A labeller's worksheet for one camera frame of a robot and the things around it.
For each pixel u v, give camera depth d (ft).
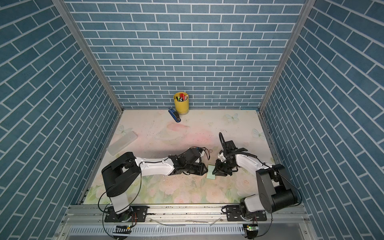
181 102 3.54
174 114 3.68
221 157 2.77
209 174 2.78
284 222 2.51
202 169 2.52
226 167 2.48
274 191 1.42
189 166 2.40
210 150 3.23
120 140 3.34
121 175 1.62
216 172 2.55
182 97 3.68
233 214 2.42
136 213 2.38
